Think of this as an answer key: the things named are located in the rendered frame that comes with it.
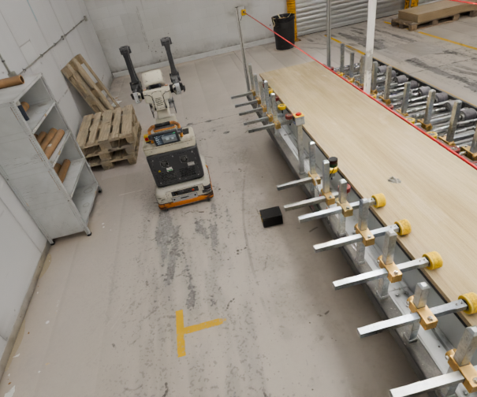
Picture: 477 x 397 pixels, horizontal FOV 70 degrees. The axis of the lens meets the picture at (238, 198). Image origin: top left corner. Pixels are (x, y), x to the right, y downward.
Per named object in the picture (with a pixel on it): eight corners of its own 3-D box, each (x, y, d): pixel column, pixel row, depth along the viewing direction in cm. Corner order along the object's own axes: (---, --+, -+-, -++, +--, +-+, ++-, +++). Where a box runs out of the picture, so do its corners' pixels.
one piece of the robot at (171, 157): (207, 186, 383) (189, 117, 333) (160, 198, 380) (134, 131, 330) (204, 171, 409) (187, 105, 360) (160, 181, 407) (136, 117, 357)
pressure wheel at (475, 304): (454, 296, 148) (463, 315, 145) (464, 294, 141) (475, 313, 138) (467, 292, 148) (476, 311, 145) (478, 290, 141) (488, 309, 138)
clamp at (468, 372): (467, 394, 119) (471, 387, 116) (441, 358, 130) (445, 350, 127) (484, 389, 119) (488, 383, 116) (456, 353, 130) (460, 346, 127)
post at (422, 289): (406, 351, 163) (422, 288, 134) (402, 344, 165) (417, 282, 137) (413, 349, 163) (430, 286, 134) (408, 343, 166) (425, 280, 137)
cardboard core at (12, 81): (-14, 83, 317) (18, 76, 318) (-11, 80, 323) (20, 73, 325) (-10, 91, 321) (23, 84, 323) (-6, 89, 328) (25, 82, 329)
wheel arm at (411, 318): (360, 339, 140) (360, 334, 137) (356, 331, 142) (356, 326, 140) (474, 307, 142) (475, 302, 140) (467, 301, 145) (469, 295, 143)
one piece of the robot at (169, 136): (186, 142, 350) (181, 128, 330) (152, 150, 349) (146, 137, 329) (184, 135, 356) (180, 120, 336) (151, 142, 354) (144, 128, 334)
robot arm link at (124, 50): (117, 47, 341) (127, 45, 342) (119, 46, 353) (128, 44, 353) (132, 92, 362) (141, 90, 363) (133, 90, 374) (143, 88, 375)
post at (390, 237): (380, 300, 179) (389, 235, 150) (377, 294, 182) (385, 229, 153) (386, 298, 179) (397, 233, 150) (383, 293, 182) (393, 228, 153)
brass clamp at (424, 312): (423, 331, 139) (425, 324, 136) (404, 304, 150) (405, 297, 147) (437, 327, 139) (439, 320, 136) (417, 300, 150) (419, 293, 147)
